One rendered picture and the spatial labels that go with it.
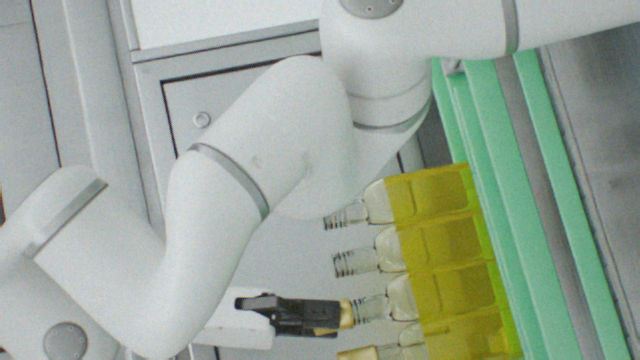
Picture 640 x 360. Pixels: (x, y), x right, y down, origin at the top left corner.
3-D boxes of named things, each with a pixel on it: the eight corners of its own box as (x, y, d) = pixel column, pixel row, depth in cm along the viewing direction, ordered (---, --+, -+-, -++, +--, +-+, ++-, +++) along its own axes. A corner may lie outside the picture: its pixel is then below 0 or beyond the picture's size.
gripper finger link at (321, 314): (279, 327, 151) (339, 330, 151) (279, 320, 148) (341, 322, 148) (280, 299, 152) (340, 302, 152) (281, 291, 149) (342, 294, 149)
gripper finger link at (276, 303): (217, 315, 151) (260, 324, 154) (255, 301, 145) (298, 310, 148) (218, 305, 151) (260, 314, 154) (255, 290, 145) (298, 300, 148)
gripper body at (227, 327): (175, 356, 156) (273, 360, 156) (170, 334, 146) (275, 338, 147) (180, 292, 158) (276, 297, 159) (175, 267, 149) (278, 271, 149)
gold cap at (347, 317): (346, 302, 156) (308, 310, 155) (348, 293, 152) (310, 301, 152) (353, 332, 154) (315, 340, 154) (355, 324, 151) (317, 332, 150)
